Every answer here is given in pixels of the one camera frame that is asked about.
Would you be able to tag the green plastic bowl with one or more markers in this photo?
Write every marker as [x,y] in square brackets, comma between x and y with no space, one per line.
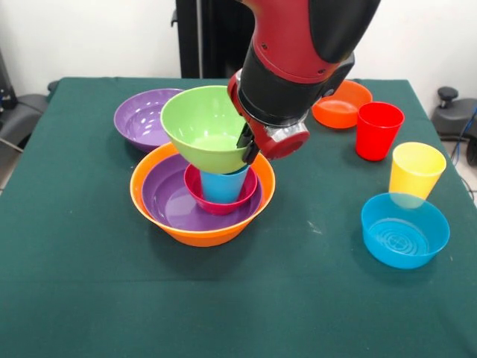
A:
[201,119]

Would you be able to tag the purple plastic bowl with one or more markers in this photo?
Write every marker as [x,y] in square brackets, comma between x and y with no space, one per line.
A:
[138,123]
[164,197]

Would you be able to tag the yellow plastic cup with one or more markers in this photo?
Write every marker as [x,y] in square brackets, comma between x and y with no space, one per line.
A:
[413,175]

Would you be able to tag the black padded chair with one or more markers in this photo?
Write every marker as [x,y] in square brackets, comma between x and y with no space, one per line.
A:
[22,115]

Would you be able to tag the pink plastic bowl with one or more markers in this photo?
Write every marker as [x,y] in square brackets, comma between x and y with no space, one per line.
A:
[194,190]

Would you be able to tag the red plastic cup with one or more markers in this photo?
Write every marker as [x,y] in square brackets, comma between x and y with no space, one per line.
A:
[378,138]

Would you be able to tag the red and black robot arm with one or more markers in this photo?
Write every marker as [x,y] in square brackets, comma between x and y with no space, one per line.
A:
[298,56]

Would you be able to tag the dark green tablecloth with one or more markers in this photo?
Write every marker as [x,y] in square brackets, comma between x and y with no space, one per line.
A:
[238,298]

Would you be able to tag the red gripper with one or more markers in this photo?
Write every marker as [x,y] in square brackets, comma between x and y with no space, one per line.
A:
[283,143]

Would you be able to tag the blue plastic bowl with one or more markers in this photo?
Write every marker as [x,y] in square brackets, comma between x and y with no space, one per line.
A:
[404,238]

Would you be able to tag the blue plastic cup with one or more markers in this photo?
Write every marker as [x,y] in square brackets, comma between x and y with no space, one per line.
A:
[220,186]

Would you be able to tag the small red-orange plastic bowl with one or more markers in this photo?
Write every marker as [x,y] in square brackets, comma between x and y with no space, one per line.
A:
[343,108]

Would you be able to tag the large orange plastic bowl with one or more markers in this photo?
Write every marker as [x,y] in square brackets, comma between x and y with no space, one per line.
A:
[203,238]

